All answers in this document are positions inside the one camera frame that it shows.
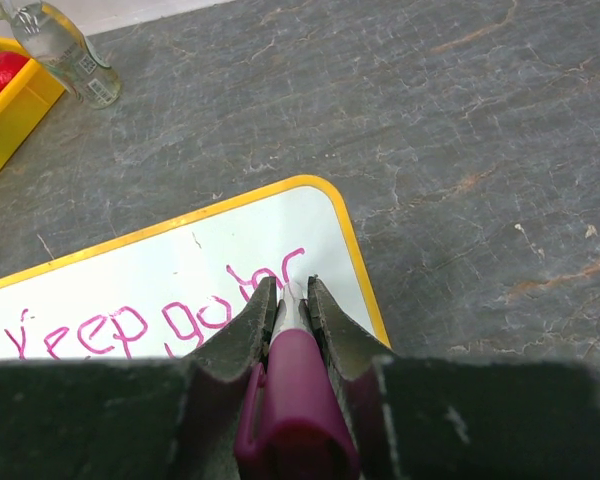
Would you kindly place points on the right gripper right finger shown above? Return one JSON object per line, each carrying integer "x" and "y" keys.
{"x": 478, "y": 418}

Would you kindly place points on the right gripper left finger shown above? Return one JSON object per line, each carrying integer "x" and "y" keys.
{"x": 173, "y": 418}

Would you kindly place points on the pink capped whiteboard marker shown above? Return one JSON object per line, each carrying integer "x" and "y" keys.
{"x": 291, "y": 424}

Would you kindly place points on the wood framed whiteboard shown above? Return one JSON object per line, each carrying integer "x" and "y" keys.
{"x": 168, "y": 288}

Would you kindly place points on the yellow plastic tray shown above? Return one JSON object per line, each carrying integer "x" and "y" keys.
{"x": 23, "y": 104}

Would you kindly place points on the clear glass bottle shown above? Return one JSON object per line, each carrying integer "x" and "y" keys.
{"x": 58, "y": 45}

